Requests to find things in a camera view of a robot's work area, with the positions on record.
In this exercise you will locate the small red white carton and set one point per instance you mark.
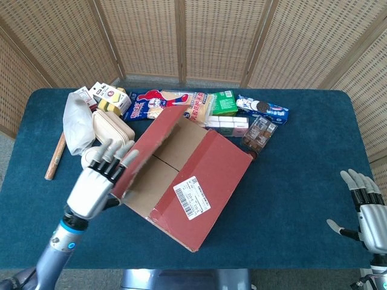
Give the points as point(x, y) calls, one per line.
point(84, 95)

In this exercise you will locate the white pastel cube pack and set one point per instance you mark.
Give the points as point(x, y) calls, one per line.
point(226, 125)

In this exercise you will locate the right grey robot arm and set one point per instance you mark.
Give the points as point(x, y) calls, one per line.
point(379, 269)

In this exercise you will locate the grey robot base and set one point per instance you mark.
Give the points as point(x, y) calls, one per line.
point(181, 281)

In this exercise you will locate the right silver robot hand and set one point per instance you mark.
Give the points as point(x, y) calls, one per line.
point(373, 223)

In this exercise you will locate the dark teal table top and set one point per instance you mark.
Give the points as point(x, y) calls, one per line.
point(287, 196)

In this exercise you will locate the green box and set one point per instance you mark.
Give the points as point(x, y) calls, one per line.
point(225, 102)

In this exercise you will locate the bamboo folding screen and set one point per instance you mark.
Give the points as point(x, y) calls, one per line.
point(220, 39)

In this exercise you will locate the brown wooden stick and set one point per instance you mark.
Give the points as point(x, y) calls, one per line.
point(54, 160)

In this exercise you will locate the yellow sponge pack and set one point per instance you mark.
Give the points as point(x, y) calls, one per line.
point(112, 99)

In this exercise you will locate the blue Oreo cookie pack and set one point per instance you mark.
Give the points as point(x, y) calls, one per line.
point(266, 110)

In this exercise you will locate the clear box of brown cookies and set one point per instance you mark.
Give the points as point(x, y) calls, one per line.
point(258, 134)

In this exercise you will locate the white plastic bag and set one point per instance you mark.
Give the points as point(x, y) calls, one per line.
point(77, 127)

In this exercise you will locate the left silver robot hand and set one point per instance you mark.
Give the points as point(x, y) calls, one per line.
point(87, 193)

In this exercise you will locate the blue red snack bag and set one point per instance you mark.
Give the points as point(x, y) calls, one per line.
point(142, 105)

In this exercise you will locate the red cardboard box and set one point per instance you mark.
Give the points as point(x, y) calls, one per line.
point(205, 169)

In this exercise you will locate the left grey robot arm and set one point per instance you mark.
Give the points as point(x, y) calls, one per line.
point(57, 250)

